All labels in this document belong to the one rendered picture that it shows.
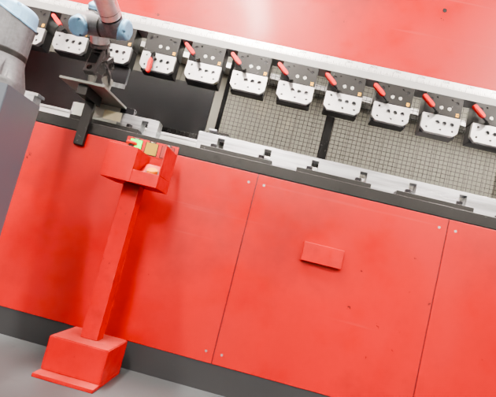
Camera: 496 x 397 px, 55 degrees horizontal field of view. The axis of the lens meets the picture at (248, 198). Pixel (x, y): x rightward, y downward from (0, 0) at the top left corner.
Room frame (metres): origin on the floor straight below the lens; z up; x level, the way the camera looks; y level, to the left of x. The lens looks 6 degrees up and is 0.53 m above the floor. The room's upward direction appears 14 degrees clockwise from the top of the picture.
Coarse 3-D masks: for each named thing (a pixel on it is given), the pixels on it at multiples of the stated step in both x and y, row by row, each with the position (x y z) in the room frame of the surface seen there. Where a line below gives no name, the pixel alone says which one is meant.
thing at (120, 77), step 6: (114, 66) 2.00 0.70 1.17; (120, 66) 2.00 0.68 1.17; (114, 72) 2.00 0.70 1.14; (120, 72) 2.00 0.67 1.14; (126, 72) 1.99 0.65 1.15; (114, 78) 2.00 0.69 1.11; (120, 78) 2.00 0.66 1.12; (126, 78) 1.99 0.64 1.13; (114, 84) 2.01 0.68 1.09; (120, 84) 2.00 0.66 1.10; (126, 84) 2.01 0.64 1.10
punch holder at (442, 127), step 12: (432, 96) 1.85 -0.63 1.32; (444, 96) 1.85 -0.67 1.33; (420, 108) 1.91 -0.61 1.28; (432, 108) 1.85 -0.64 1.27; (444, 108) 1.85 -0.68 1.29; (456, 108) 1.84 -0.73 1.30; (420, 120) 1.86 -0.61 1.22; (432, 120) 1.85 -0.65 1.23; (444, 120) 1.84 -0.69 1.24; (456, 120) 1.84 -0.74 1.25; (420, 132) 1.88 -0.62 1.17; (432, 132) 1.85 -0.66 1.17; (444, 132) 1.84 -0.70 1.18; (456, 132) 1.84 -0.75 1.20
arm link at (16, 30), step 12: (0, 0) 1.13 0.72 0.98; (12, 0) 1.13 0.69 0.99; (0, 12) 1.13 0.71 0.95; (12, 12) 1.13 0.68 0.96; (24, 12) 1.15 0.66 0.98; (0, 24) 1.13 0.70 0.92; (12, 24) 1.13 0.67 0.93; (24, 24) 1.15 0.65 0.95; (36, 24) 1.19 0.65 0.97; (0, 36) 1.13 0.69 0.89; (12, 36) 1.14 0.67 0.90; (24, 36) 1.16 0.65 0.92; (12, 48) 1.14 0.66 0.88; (24, 48) 1.17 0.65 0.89
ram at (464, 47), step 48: (144, 0) 1.96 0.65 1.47; (192, 0) 1.95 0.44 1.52; (240, 0) 1.93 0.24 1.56; (288, 0) 1.91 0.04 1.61; (336, 0) 1.89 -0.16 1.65; (384, 0) 1.88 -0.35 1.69; (432, 0) 1.86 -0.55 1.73; (480, 0) 1.84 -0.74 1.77; (240, 48) 1.92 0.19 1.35; (336, 48) 1.89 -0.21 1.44; (384, 48) 1.87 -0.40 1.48; (432, 48) 1.86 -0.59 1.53; (480, 48) 1.84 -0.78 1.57; (480, 96) 1.84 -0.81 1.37
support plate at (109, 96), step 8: (64, 80) 1.77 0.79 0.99; (72, 80) 1.74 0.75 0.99; (80, 80) 1.73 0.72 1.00; (72, 88) 1.86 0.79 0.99; (96, 88) 1.76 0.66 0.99; (104, 88) 1.74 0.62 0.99; (104, 96) 1.85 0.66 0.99; (112, 96) 1.82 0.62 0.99; (104, 104) 1.99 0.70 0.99; (112, 104) 1.95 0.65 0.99; (120, 104) 1.92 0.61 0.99
